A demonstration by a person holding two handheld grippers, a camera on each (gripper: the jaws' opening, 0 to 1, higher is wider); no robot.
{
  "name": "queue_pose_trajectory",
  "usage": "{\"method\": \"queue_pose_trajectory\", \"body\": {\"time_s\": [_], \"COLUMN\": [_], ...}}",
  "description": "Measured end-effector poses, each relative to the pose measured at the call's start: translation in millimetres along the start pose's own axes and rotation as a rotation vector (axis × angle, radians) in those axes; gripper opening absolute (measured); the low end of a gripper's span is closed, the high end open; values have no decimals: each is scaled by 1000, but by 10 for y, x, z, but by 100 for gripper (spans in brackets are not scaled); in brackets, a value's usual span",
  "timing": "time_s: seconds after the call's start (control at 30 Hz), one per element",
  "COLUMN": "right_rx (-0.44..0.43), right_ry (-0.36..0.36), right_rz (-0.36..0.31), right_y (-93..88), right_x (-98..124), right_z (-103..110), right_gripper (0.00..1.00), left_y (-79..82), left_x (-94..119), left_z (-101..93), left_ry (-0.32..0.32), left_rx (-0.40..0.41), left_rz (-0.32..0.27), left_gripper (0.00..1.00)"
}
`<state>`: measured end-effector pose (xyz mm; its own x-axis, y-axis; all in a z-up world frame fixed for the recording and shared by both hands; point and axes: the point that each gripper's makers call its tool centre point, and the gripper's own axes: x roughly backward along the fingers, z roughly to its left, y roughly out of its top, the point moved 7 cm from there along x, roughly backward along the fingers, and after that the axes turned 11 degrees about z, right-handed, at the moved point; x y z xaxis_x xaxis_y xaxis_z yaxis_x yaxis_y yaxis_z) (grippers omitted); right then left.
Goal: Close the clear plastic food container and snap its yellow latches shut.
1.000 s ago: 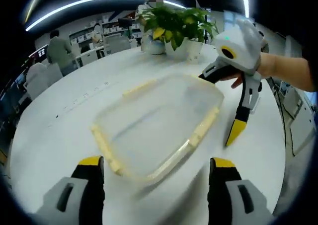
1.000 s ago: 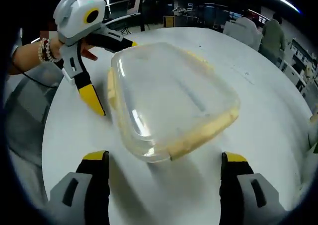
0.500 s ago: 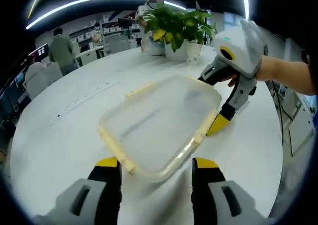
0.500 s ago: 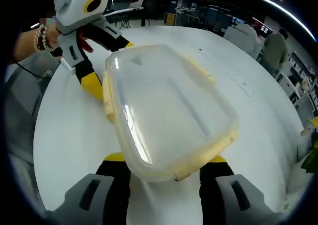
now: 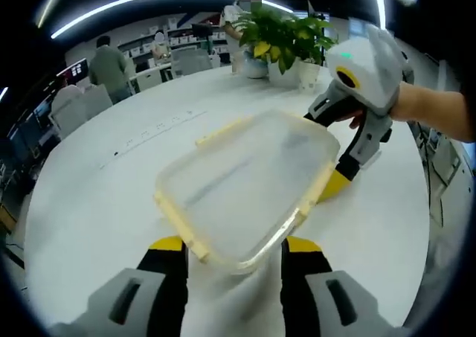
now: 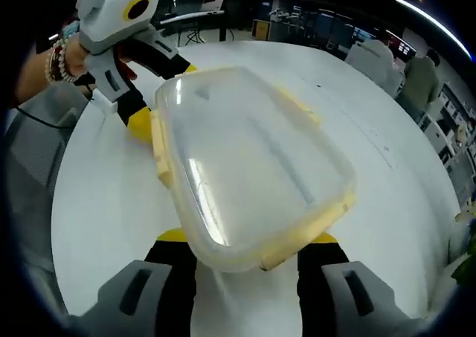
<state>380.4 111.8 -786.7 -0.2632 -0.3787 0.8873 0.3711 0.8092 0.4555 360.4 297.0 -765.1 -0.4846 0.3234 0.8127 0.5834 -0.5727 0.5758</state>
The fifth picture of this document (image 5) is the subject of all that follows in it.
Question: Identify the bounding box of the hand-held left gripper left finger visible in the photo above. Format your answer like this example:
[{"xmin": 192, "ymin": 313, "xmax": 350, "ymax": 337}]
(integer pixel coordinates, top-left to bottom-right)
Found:
[{"xmin": 50, "ymin": 236, "xmax": 189, "ymax": 337}]

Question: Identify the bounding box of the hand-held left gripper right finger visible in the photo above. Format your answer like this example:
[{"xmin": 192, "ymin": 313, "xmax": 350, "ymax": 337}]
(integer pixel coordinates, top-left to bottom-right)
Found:
[{"xmin": 280, "ymin": 236, "xmax": 410, "ymax": 337}]

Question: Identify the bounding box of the clear lid with yellow buckles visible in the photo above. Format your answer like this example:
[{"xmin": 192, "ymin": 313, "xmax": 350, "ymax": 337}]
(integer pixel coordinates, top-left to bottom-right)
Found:
[{"xmin": 153, "ymin": 108, "xmax": 341, "ymax": 277}]

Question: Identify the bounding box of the person's right hand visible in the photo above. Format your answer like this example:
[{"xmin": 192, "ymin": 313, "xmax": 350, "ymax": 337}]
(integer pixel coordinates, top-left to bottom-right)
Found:
[{"xmin": 348, "ymin": 85, "xmax": 411, "ymax": 130}]

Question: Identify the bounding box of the straight ceiling light strip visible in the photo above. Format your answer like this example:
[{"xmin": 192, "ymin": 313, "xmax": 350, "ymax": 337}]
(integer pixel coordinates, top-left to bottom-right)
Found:
[
  {"xmin": 370, "ymin": 0, "xmax": 388, "ymax": 30},
  {"xmin": 36, "ymin": 0, "xmax": 80, "ymax": 28}
]

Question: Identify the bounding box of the green plant in white pot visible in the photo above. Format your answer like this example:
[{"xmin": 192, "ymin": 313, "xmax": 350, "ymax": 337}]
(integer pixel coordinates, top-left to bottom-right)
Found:
[{"xmin": 280, "ymin": 15, "xmax": 340, "ymax": 93}]

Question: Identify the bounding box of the green plant in round pot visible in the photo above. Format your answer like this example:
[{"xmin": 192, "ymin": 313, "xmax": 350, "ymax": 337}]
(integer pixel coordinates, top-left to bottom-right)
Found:
[{"xmin": 233, "ymin": 7, "xmax": 298, "ymax": 80}]

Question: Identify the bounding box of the white office chair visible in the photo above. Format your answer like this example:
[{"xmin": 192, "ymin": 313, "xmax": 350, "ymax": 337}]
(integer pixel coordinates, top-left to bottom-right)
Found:
[
  {"xmin": 49, "ymin": 83, "xmax": 114, "ymax": 138},
  {"xmin": 170, "ymin": 46, "xmax": 213, "ymax": 78}
]

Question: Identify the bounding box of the row of table sockets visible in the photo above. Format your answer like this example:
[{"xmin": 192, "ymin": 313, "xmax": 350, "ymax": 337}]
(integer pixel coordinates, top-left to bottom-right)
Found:
[{"xmin": 99, "ymin": 109, "xmax": 209, "ymax": 169}]

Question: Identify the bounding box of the white shelf with boxes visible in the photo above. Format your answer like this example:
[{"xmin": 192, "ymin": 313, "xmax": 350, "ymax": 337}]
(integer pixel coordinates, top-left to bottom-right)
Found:
[{"xmin": 118, "ymin": 12, "xmax": 228, "ymax": 57}]

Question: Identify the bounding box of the curved ceiling light strip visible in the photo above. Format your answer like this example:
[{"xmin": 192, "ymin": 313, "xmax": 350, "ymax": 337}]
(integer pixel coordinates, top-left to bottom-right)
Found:
[{"xmin": 50, "ymin": 0, "xmax": 243, "ymax": 40}]

